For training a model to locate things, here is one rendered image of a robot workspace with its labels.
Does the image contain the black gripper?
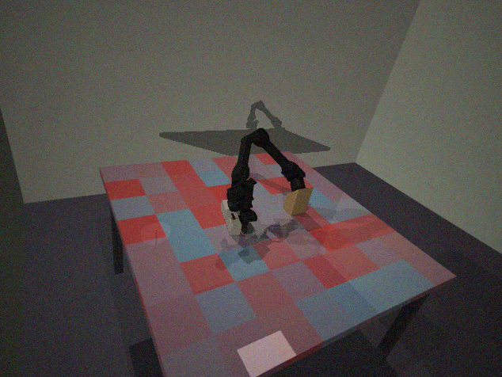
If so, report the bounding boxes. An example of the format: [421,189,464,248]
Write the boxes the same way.
[239,196,257,224]

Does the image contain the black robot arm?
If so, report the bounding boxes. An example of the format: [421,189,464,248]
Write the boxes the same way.
[226,128,307,212]

